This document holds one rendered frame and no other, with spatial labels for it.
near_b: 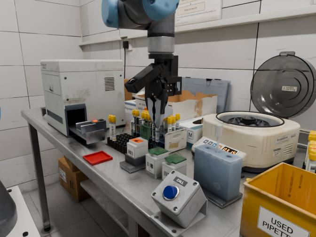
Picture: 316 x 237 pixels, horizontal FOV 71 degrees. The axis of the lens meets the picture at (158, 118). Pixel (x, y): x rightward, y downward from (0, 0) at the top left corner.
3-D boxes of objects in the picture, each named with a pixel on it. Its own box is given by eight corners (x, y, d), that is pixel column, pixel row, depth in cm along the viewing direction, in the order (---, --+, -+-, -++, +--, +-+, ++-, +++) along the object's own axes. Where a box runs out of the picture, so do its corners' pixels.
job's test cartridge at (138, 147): (127, 161, 65) (126, 140, 63) (140, 156, 68) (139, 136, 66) (135, 165, 62) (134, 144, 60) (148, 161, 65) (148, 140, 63)
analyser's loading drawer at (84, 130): (66, 130, 91) (65, 118, 90) (82, 127, 95) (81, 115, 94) (87, 144, 76) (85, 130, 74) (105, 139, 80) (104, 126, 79)
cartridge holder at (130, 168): (119, 166, 64) (119, 154, 63) (144, 158, 70) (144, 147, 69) (130, 173, 60) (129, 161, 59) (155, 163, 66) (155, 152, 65)
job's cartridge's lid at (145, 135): (140, 121, 65) (142, 121, 65) (139, 137, 66) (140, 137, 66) (149, 124, 62) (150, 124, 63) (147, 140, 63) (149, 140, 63)
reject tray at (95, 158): (82, 158, 70) (82, 155, 69) (102, 152, 74) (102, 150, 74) (91, 165, 65) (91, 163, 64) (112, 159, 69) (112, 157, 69)
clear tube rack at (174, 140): (130, 138, 87) (129, 121, 85) (150, 133, 93) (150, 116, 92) (165, 154, 72) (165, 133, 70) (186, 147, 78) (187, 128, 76)
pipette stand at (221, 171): (188, 187, 54) (190, 148, 51) (208, 178, 57) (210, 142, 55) (221, 209, 46) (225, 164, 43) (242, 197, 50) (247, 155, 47)
